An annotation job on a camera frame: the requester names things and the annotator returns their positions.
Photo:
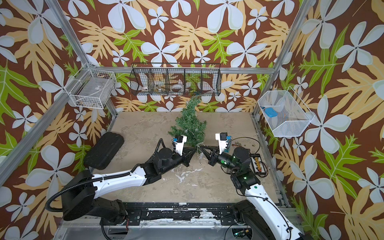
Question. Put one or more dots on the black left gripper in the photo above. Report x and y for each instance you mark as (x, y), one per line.
(186, 155)

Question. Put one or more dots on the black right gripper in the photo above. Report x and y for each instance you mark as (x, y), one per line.
(216, 156)

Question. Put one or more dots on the small green christmas tree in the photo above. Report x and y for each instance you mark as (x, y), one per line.
(189, 125)

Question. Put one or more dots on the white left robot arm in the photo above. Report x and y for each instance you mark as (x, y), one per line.
(83, 195)

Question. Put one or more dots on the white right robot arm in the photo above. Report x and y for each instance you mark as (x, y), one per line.
(258, 211)

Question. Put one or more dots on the black tray with parts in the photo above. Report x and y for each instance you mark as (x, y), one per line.
(260, 168)

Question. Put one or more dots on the blue object in basket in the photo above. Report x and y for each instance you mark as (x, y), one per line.
(270, 112)

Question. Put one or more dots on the white hexagonal mesh basket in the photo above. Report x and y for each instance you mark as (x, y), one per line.
(294, 116)

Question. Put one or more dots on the black oval case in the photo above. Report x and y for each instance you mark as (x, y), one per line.
(102, 153)

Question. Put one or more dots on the small circuit board with leds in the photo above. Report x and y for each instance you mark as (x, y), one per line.
(242, 234)

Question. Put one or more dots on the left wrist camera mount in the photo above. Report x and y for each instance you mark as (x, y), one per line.
(178, 143)

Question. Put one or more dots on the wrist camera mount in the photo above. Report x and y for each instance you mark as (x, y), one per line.
(178, 143)
(223, 141)

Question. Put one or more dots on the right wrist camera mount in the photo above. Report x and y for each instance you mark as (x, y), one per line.
(223, 141)

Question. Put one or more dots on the black wire wall basket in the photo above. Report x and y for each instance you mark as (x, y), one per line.
(176, 79)

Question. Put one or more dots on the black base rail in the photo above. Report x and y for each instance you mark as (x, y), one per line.
(223, 214)

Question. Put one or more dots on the white square wire basket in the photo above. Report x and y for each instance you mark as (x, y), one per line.
(91, 88)

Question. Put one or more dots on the vertical aluminium frame post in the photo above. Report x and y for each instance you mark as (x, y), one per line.
(282, 41)

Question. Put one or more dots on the left aluminium frame post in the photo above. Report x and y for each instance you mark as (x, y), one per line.
(77, 48)

